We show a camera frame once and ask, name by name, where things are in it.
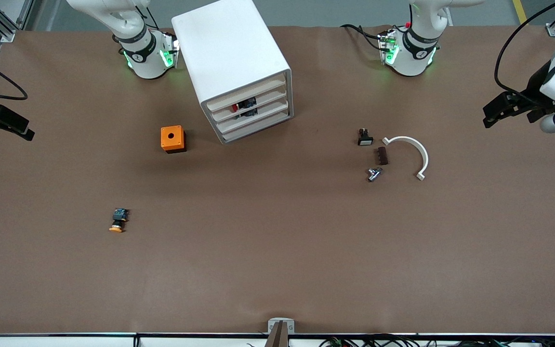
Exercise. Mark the aluminium profile frame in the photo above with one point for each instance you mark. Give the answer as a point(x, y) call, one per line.
point(3, 21)

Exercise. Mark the small metal fitting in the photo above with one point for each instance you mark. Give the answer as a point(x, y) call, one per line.
point(374, 174)

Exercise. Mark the orange button enclosure box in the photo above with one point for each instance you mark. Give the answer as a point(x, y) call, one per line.
point(165, 142)

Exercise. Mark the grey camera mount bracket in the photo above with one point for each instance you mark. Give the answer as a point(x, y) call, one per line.
point(281, 327)

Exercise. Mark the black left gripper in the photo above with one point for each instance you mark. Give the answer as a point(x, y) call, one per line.
point(534, 91)

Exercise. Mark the black switch with white cap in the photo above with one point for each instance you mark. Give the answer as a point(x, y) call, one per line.
point(365, 140)

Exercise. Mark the small brown block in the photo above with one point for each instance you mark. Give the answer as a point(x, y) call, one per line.
point(383, 156)

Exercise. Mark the yellow push button switch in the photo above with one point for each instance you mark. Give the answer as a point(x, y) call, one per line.
point(119, 218)

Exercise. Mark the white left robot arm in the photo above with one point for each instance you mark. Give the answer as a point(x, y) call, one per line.
point(415, 58)

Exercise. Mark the white table edge rail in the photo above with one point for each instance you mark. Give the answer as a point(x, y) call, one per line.
point(65, 341)

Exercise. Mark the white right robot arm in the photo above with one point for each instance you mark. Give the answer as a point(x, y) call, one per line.
point(145, 58)

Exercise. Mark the white drawer cabinet housing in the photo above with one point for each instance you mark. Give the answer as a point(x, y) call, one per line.
point(229, 48)

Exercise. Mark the white curved plastic arc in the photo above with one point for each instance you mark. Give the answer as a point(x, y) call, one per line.
point(425, 158)

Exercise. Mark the red push button switch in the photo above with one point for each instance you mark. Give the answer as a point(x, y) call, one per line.
point(244, 103)

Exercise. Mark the small aluminium bracket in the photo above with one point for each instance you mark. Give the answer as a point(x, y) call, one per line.
point(553, 30)

